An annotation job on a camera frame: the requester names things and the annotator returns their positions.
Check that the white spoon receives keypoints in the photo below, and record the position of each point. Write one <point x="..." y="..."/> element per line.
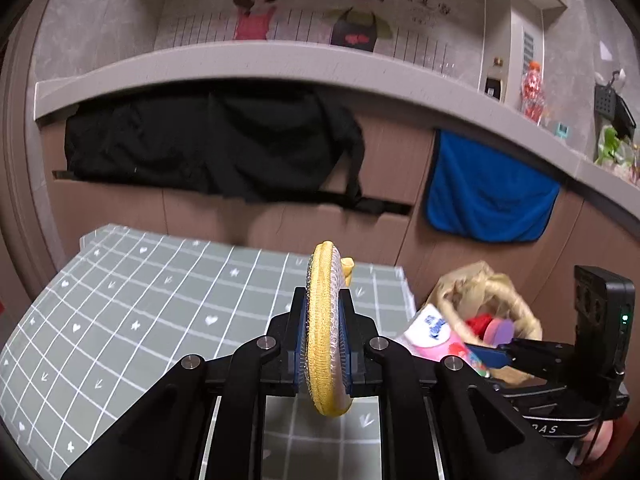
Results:
<point x="620" y="76"/>

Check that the black utensil holder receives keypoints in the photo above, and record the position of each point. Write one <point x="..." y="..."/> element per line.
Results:
<point x="604" y="102"/>

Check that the yellow round scrubber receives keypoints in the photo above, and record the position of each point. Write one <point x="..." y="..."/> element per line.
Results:
<point x="320" y="335"/>

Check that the green vegetable bag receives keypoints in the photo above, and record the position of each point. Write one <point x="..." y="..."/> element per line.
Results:
<point x="607" y="145"/>

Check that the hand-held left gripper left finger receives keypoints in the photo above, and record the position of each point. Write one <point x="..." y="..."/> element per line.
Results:
<point x="300" y="355"/>

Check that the small teal container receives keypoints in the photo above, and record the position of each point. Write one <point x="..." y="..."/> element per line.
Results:
<point x="561" y="131"/>

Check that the orange capped plastic bottle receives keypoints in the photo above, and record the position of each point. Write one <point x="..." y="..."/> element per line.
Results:
<point x="532" y="95"/>

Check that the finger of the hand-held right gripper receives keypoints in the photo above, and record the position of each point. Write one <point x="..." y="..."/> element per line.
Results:
<point x="492" y="357"/>
<point x="537" y="347"/>

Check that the green grid table mat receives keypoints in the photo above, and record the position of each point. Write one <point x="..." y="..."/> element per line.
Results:
<point x="150" y="310"/>

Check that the purple sponge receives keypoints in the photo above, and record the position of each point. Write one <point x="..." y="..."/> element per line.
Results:
<point x="500" y="332"/>

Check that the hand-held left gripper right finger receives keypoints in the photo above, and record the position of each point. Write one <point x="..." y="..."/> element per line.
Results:
<point x="347" y="360"/>

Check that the yellow plastic bin liner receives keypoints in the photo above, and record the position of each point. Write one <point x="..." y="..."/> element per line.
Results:
<point x="480" y="285"/>

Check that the white vented pipe cover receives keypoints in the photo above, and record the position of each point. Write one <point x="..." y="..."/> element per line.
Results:
<point x="505" y="35"/>

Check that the black fabric bag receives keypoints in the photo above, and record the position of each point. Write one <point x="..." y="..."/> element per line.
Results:
<point x="200" y="145"/>

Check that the blue towel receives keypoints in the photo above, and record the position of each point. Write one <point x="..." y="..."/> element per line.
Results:
<point x="490" y="195"/>

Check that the cartoon wall poster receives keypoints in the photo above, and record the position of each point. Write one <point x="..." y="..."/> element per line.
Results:
<point x="300" y="25"/>

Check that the cartoon print tissue pack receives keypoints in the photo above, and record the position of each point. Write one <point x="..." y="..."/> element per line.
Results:
<point x="430" y="335"/>

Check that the person's right hand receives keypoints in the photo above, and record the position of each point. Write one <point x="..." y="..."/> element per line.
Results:
<point x="607" y="442"/>

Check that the dark sauce bottle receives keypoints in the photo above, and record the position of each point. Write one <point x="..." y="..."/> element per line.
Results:
<point x="494" y="85"/>

